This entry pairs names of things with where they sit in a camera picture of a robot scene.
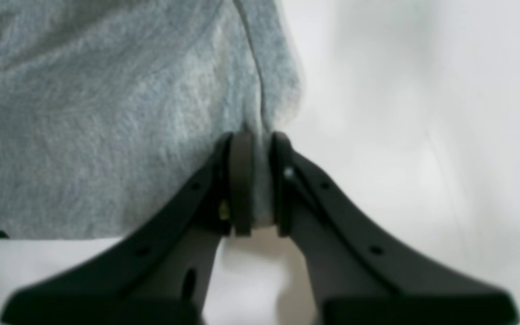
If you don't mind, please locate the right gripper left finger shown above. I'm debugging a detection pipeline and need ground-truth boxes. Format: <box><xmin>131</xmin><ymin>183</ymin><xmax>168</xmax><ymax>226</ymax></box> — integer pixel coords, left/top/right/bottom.
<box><xmin>0</xmin><ymin>132</ymin><xmax>254</xmax><ymax>325</ymax></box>

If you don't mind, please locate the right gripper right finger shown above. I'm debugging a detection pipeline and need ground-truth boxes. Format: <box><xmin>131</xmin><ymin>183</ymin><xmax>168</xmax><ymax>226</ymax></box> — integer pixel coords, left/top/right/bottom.
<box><xmin>269</xmin><ymin>132</ymin><xmax>520</xmax><ymax>325</ymax></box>

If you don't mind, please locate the grey t-shirt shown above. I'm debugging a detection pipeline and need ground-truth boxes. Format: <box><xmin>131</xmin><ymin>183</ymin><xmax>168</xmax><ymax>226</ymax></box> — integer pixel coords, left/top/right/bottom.
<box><xmin>0</xmin><ymin>0</ymin><xmax>301</xmax><ymax>239</ymax></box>

